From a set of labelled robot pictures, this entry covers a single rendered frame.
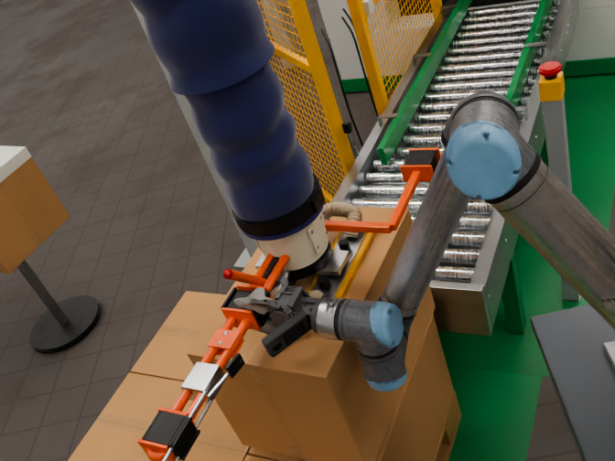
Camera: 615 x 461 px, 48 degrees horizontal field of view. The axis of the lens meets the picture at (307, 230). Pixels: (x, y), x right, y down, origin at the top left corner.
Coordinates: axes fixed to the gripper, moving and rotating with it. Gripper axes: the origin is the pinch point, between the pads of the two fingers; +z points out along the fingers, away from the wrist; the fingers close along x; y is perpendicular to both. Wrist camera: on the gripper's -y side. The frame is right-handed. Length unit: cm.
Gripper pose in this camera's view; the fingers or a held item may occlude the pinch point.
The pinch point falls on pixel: (242, 315)
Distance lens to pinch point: 158.5
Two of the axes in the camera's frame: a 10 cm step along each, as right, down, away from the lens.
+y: 3.8, -6.5, 6.5
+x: -2.9, -7.6, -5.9
